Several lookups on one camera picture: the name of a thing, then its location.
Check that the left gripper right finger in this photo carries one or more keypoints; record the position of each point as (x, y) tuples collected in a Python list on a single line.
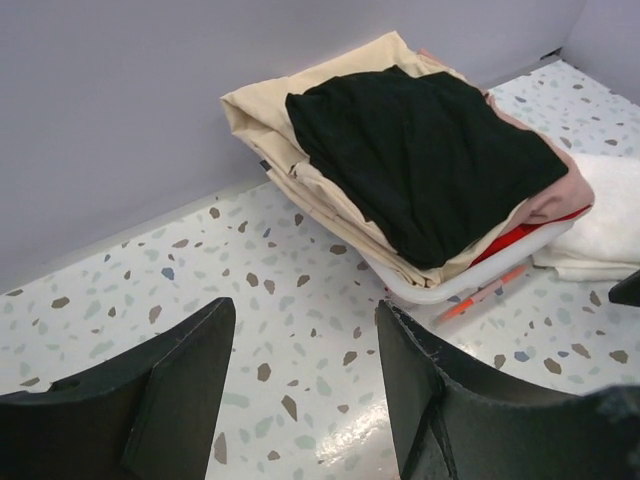
[(455, 417)]

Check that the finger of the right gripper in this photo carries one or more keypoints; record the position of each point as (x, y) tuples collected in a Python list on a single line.
[(627, 291)]

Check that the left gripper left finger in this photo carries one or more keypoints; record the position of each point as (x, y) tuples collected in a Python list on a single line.
[(148, 413)]

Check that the orange white pen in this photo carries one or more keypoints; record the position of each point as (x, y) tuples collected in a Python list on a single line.
[(482, 294)]

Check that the white folded towel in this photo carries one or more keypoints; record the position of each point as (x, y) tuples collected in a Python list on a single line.
[(603, 244)]

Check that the white plastic basket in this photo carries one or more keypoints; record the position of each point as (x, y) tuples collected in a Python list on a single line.
[(476, 276)]

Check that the pink folded cloth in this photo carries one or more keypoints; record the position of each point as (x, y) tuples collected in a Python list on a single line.
[(550, 190)]

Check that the red folded cloth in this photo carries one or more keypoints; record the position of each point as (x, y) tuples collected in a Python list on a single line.
[(505, 241)]

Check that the black folded cloth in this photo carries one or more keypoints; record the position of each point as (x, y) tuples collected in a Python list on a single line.
[(344, 126)]

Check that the beige folded cloth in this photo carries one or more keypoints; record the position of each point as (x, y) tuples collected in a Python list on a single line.
[(257, 116)]

